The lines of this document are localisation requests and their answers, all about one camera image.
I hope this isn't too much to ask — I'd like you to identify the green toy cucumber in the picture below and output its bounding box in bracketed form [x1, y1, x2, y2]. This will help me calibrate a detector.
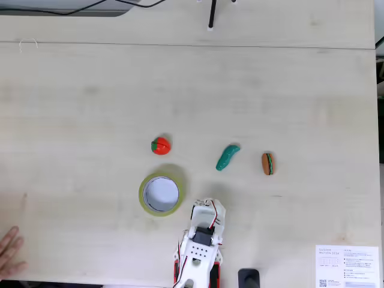
[215, 144, 241, 172]

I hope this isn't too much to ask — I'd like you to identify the person's hand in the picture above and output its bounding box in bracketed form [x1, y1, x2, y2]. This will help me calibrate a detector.
[0, 226, 28, 280]

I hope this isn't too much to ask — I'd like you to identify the yellowish packing tape roll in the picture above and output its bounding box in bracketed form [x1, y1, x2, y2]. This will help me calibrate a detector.
[138, 171, 186, 217]

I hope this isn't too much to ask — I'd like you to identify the red toy strawberry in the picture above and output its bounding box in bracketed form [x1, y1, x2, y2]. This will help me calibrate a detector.
[151, 136, 172, 156]

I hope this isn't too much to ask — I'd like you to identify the black clamp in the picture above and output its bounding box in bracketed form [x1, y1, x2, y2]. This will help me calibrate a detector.
[238, 268, 260, 288]

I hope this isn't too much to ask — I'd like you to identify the toy hamburger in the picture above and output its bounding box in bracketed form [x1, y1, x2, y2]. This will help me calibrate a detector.
[261, 152, 275, 176]

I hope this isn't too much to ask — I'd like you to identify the white printed paper sheet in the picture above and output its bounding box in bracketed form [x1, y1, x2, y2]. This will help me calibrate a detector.
[315, 245, 379, 288]

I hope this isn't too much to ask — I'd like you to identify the red white black servo cable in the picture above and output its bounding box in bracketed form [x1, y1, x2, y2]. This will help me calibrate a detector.
[203, 199, 222, 232]

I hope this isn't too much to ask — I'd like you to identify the black camera tripod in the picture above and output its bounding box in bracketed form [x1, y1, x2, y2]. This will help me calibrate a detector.
[196, 0, 238, 32]

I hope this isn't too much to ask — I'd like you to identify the white string loop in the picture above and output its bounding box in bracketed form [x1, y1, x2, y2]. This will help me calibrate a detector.
[18, 38, 38, 53]

